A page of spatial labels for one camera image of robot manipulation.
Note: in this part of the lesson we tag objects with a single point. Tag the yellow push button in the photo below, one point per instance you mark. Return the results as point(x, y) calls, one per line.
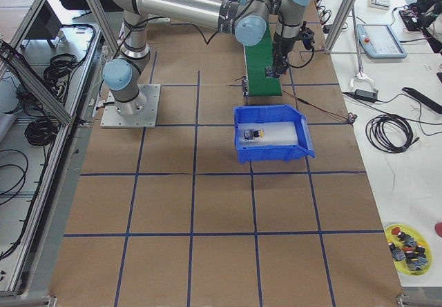
point(251, 134)

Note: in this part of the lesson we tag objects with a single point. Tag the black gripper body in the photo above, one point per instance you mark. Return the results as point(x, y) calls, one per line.
point(280, 47)

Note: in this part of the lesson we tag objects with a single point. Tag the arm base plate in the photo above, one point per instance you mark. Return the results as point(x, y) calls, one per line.
point(139, 113)

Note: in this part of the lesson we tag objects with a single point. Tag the yellow plate of buttons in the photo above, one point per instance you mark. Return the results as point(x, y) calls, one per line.
point(409, 250)

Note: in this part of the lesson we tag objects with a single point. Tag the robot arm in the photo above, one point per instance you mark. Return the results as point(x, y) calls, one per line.
point(246, 20)

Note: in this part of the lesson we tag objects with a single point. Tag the green conveyor belt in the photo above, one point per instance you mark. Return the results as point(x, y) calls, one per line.
point(258, 62)

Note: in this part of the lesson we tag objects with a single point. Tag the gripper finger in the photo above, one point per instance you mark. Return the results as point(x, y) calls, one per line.
point(275, 64)
point(284, 66)

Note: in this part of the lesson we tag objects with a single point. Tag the blue bin right side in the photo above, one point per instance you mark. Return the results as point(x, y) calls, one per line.
point(286, 134)

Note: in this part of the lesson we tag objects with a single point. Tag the teach pendant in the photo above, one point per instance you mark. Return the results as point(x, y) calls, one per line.
point(380, 42)

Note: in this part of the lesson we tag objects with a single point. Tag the aluminium frame post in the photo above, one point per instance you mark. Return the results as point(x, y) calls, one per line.
point(340, 19)

